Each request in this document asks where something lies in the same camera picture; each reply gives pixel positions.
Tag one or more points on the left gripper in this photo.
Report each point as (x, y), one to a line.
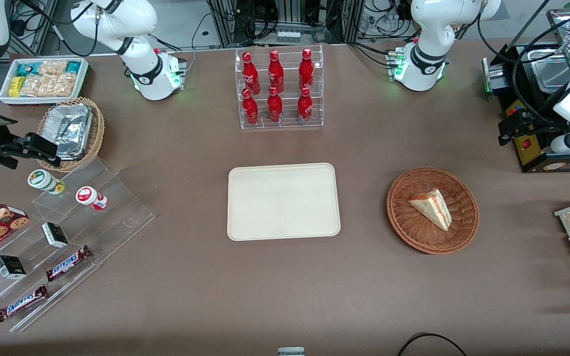
(545, 130)

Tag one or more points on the triangular sandwich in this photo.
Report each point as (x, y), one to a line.
(433, 207)

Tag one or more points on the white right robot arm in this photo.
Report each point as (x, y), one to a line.
(136, 20)

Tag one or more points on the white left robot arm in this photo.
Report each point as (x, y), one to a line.
(428, 29)

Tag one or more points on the steel tray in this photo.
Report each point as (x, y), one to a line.
(549, 71)

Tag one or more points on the light tan wicker basket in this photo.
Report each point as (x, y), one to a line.
(98, 133)

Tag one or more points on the round brown wicker basket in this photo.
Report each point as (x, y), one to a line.
(413, 232)

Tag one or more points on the cream rectangular tray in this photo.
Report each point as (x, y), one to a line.
(265, 217)

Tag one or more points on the black appliance yellow panel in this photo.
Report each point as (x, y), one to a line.
(530, 151)

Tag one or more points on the green lid yogurt cup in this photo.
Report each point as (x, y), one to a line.
(42, 179)

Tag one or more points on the aluminium foil container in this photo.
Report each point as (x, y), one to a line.
(67, 128)

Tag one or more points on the yellow snack packet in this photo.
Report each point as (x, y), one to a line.
(15, 86)

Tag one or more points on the large clear cracker bag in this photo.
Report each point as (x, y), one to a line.
(47, 85)

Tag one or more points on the red lid yogurt cup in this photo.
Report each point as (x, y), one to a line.
(87, 196)

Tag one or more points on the teal snack packet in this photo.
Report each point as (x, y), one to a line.
(73, 66)
(27, 68)

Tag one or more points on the small black box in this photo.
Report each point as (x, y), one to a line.
(55, 235)
(10, 267)

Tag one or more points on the small clear cracker bag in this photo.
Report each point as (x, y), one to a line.
(52, 67)

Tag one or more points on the white rectangular snack bin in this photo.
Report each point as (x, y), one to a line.
(83, 79)

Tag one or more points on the clear acrylic stepped display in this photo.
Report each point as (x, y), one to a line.
(117, 217)

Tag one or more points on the Snickers chocolate bar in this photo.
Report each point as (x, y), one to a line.
(22, 303)
(67, 263)

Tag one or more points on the red cola bottle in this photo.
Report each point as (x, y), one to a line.
(250, 110)
(250, 74)
(275, 73)
(275, 108)
(306, 71)
(305, 108)

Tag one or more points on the clear acrylic bottle rack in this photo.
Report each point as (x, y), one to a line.
(290, 123)

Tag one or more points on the white power strip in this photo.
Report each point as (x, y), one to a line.
(288, 36)

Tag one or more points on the small grey object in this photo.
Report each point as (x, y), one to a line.
(291, 352)

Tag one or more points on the aluminium frame equipment rack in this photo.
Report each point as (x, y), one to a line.
(225, 24)

